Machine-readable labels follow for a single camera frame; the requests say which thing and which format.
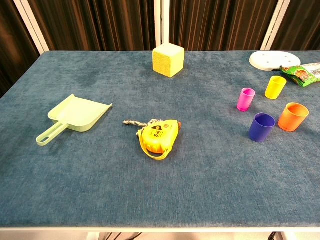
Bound light green dustpan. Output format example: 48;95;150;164
35;93;113;147

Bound yellow tape measure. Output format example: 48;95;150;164
136;119;183;161

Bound white table frame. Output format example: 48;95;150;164
0;226;320;240

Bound white oval plate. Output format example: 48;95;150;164
248;50;302;73

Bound dark brown curtain panel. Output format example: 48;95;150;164
271;0;320;52
0;0;41;98
27;0;156;52
169;0;279;52

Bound yellow sponge cube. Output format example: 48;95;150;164
152;42;186;79

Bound orange plastic cup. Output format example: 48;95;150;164
277;102;310;132

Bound black cable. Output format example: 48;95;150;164
99;232;143;240

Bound yellow plastic cup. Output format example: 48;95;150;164
264;75;288;100

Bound green snack packet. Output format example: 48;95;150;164
279;62;320;88

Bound pink plastic cup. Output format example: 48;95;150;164
236;87;256;112

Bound white frame post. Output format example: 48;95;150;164
260;0;292;52
13;0;50;55
153;0;171;51

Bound blue table cloth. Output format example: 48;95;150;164
0;50;320;228

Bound blue plastic cup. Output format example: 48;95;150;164
248;112;276;143

